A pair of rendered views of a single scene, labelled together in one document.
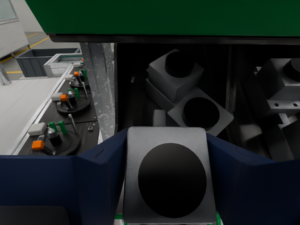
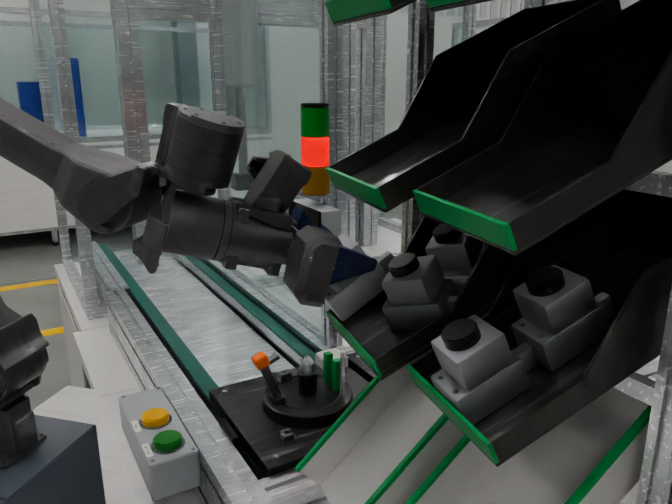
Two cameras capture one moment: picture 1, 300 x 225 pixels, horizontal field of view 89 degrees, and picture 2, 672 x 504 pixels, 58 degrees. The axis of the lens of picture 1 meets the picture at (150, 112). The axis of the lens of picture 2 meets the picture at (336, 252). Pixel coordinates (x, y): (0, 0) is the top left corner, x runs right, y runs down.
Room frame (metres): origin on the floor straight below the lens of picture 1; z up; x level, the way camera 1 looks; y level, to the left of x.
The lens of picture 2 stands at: (-0.14, -0.56, 1.46)
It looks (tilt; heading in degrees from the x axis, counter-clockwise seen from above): 16 degrees down; 71
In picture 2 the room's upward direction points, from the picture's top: straight up
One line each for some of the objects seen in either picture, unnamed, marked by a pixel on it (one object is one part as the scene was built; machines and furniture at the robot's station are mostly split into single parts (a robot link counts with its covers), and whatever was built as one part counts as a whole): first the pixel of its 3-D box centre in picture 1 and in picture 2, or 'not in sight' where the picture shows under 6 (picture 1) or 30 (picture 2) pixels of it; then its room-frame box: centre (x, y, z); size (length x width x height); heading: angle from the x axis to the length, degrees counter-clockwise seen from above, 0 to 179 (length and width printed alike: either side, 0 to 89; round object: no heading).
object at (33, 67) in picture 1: (53, 61); not in sight; (1.98, 1.26, 0.73); 0.62 x 0.42 x 0.23; 101
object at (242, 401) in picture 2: not in sight; (308, 408); (0.09, 0.25, 0.96); 0.24 x 0.24 x 0.02; 11
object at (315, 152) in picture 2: not in sight; (315, 151); (0.17, 0.46, 1.33); 0.05 x 0.05 x 0.05
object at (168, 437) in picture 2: not in sight; (167, 443); (-0.12, 0.22, 0.96); 0.04 x 0.04 x 0.02
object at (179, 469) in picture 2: not in sight; (157, 437); (-0.14, 0.29, 0.93); 0.21 x 0.07 x 0.06; 101
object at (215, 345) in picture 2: not in sight; (250, 360); (0.05, 0.55, 0.91); 0.84 x 0.28 x 0.10; 101
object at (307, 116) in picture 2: not in sight; (315, 121); (0.17, 0.46, 1.38); 0.05 x 0.05 x 0.05
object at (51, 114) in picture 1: (72, 98); not in sight; (0.58, 0.35, 1.01); 0.24 x 0.24 x 0.13; 11
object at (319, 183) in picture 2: not in sight; (315, 179); (0.17, 0.46, 1.28); 0.05 x 0.05 x 0.05
